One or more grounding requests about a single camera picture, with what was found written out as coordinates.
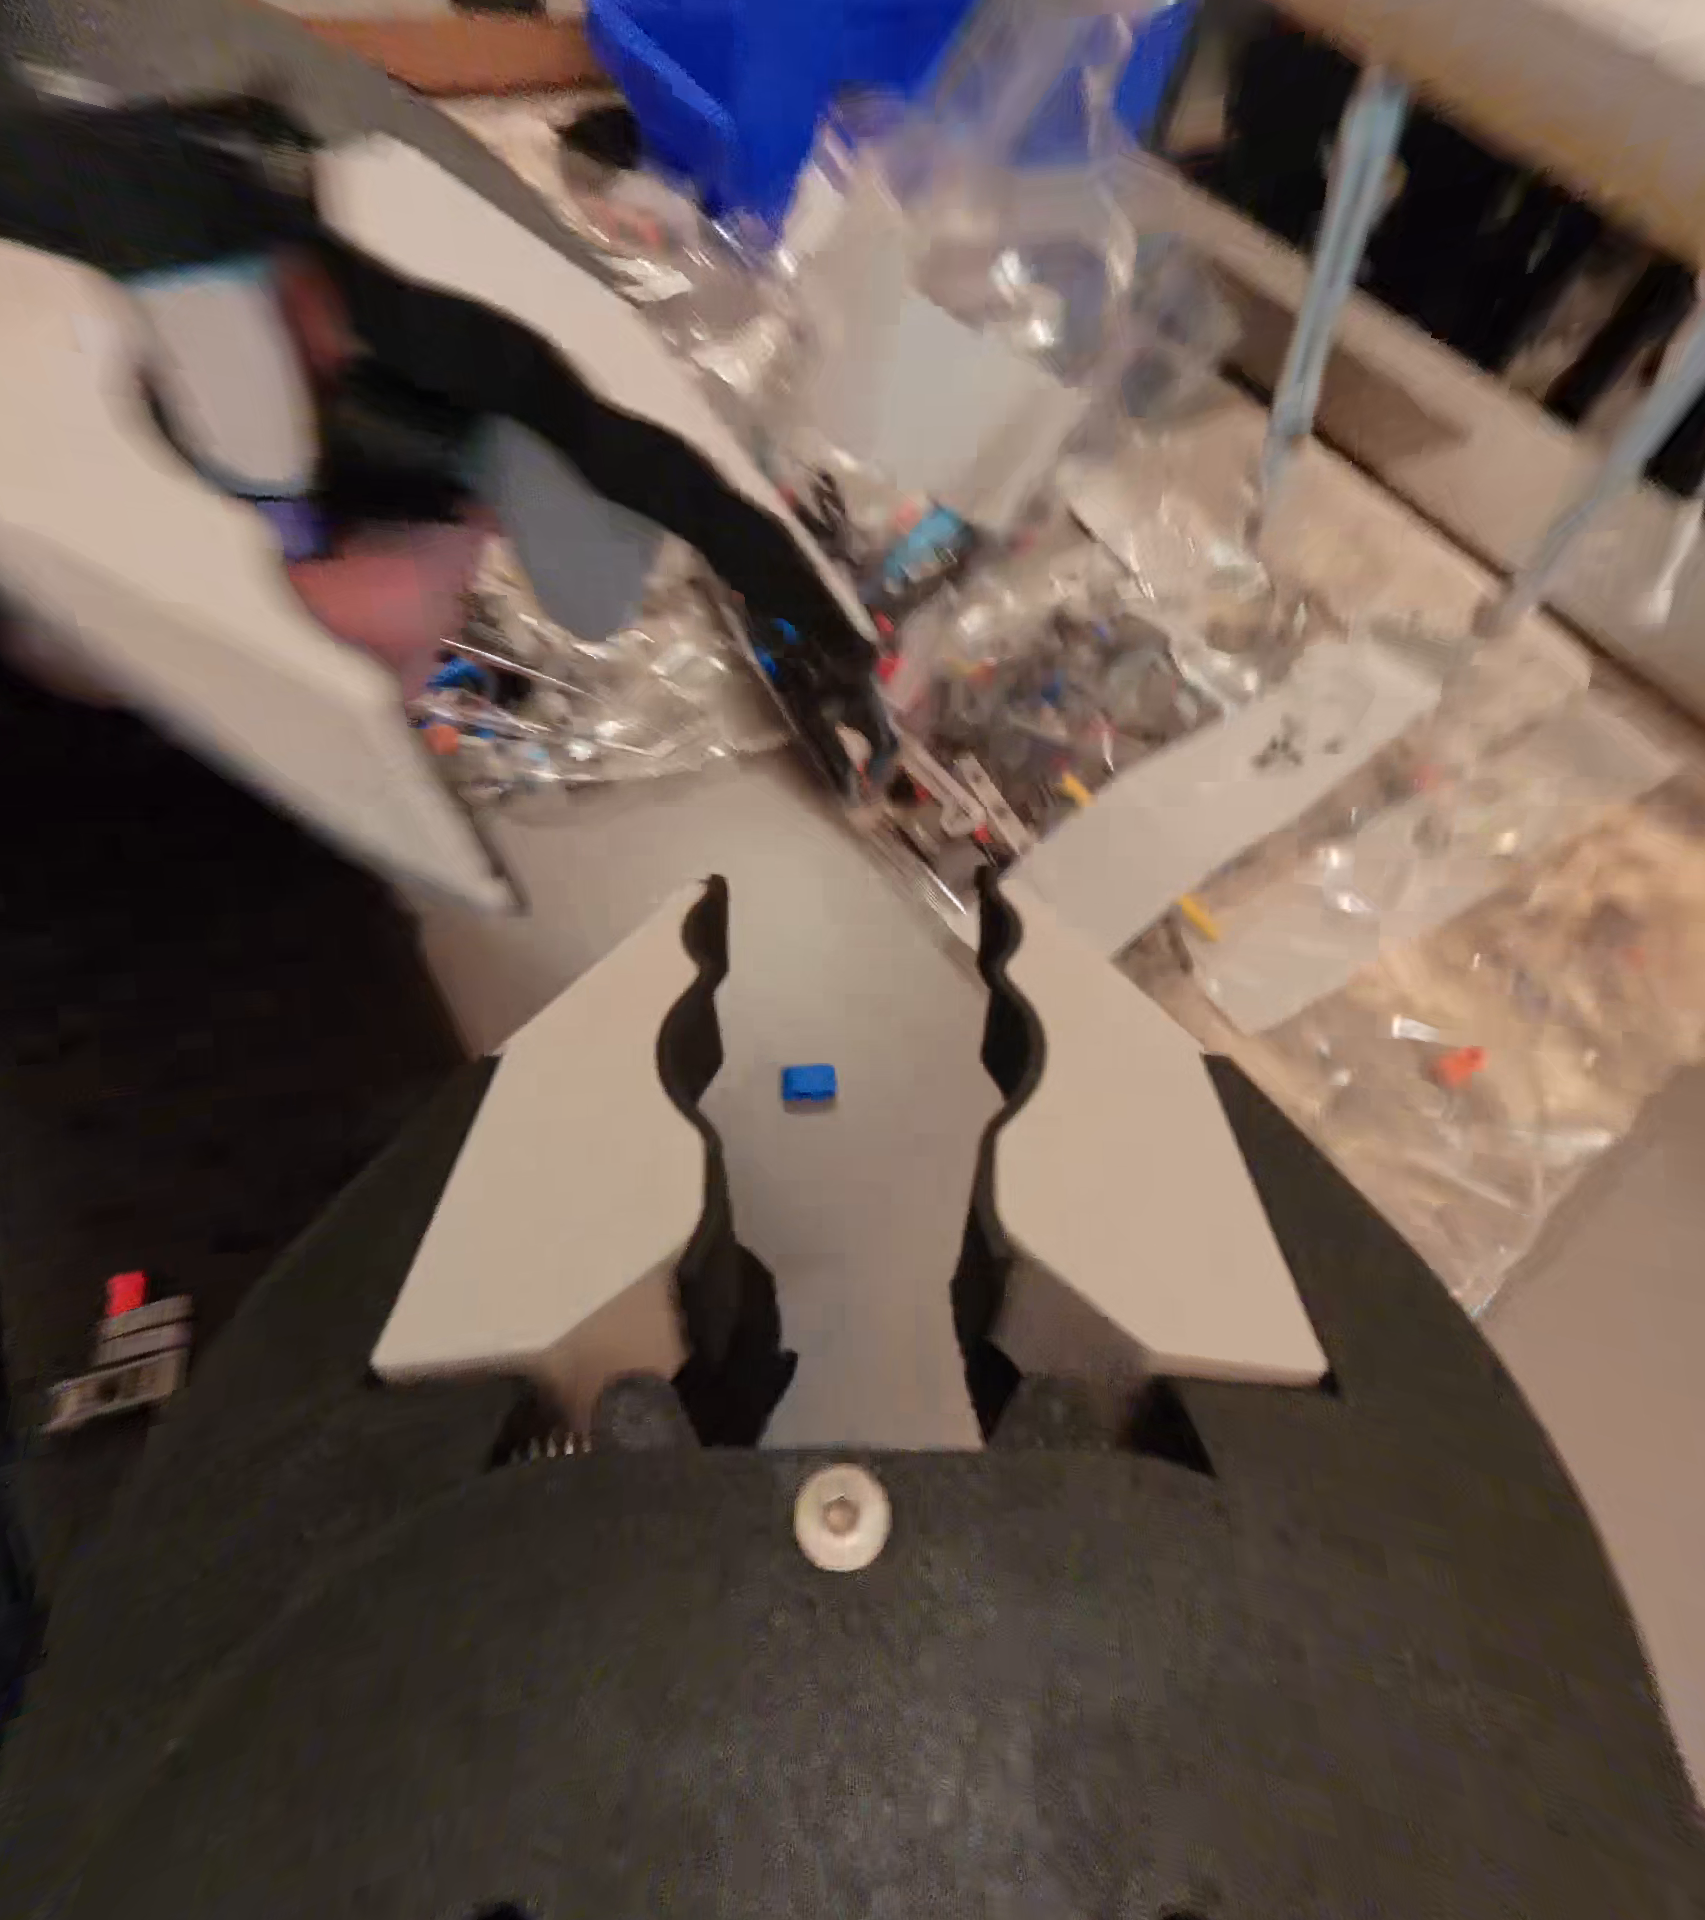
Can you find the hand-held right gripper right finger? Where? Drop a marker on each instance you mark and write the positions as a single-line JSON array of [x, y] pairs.
[[1138, 1201]]

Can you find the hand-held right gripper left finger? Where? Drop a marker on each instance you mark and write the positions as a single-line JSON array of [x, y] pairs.
[[553, 1201]]

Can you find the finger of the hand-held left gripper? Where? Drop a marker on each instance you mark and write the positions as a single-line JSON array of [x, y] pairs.
[[117, 570], [477, 249]]

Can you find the small blue lego tile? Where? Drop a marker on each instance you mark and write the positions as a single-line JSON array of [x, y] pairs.
[[808, 1085]]

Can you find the dark grey lego connector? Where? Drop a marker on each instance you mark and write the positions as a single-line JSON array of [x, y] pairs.
[[117, 1372]]

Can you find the clear lego parts bag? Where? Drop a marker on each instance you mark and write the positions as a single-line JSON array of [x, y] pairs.
[[583, 705]]

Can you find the tall clear lego bag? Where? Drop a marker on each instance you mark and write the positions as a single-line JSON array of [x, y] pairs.
[[973, 284]]

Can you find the person's left hand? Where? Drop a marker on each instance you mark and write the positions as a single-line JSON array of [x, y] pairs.
[[381, 601]]

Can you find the blue plastic bin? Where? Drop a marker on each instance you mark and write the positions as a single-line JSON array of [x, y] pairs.
[[732, 90]]

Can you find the grey book stand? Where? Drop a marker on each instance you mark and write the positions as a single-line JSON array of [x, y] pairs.
[[1541, 90]]

